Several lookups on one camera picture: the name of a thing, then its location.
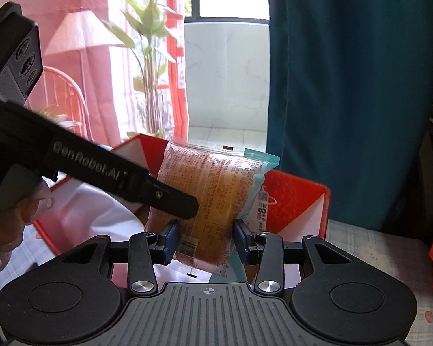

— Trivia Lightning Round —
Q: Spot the pink floor lamp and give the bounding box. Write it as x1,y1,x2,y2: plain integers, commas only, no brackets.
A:
42,9,126,138

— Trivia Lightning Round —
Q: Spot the red strawberry cardboard box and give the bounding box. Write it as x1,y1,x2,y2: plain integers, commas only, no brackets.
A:
32,133,331,289

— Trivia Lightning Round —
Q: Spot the tall green plant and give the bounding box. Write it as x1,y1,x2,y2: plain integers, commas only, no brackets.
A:
102,0,180,138

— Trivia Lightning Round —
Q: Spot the white plastic bag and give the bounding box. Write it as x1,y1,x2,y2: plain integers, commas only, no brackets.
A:
39,177,212,284

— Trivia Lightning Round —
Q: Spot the teal curtain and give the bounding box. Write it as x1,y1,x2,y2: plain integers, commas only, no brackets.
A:
267,0,433,230

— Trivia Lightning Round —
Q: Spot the red wire chair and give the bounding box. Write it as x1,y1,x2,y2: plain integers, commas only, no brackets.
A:
25,66,93,141

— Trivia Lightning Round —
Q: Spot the orange bread snack packet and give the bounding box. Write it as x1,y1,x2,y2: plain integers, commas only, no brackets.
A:
158,142,280,278

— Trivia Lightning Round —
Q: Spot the pink sheer curtain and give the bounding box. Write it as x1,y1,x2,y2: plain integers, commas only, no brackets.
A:
0,0,189,147

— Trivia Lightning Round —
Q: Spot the person's left hand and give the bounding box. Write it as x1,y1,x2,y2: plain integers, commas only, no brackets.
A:
0,181,54,272

